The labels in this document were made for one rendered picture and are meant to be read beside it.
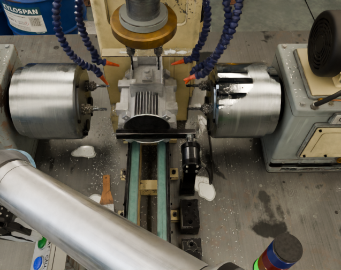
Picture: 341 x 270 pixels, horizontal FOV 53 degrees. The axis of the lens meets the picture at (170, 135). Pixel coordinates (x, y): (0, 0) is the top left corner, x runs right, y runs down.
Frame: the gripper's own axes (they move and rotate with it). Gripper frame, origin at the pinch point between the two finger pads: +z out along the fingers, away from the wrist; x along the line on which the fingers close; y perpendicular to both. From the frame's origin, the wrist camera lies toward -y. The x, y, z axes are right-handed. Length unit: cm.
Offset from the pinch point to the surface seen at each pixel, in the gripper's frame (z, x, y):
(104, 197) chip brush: 28.1, 8.5, 23.4
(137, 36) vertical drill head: -5, -35, 44
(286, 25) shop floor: 172, -45, 223
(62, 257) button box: 5.7, -3.5, -3.6
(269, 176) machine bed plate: 65, -38, 31
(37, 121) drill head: -4.4, 5.1, 35.8
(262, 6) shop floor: 162, -32, 251
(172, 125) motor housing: 24, -24, 38
